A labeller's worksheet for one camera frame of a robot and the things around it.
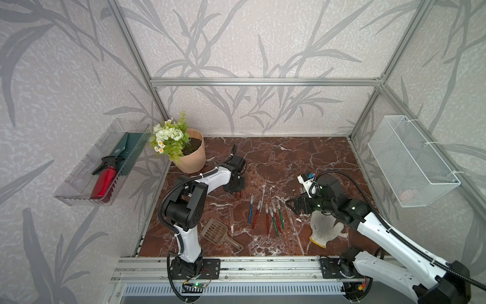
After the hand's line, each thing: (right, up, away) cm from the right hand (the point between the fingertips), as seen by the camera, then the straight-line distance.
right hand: (293, 198), depth 77 cm
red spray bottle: (-63, +10, -18) cm, 66 cm away
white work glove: (+14, -15, +6) cm, 22 cm away
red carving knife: (-23, -3, +19) cm, 30 cm away
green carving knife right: (-4, -6, +14) cm, 16 cm away
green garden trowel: (-64, +21, -5) cm, 67 cm away
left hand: (-24, +1, +20) cm, 31 cm away
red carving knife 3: (-15, -11, +12) cm, 22 cm away
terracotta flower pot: (-45, +16, +13) cm, 50 cm away
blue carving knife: (-18, -8, +12) cm, 23 cm away
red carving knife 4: (-5, -15, +8) cm, 17 cm away
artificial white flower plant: (-51, +25, +2) cm, 57 cm away
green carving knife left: (-8, -10, +12) cm, 17 cm away
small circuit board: (-37, -31, -6) cm, 49 cm away
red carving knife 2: (-25, -3, +18) cm, 31 cm away
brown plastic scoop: (-33, -17, +6) cm, 38 cm away
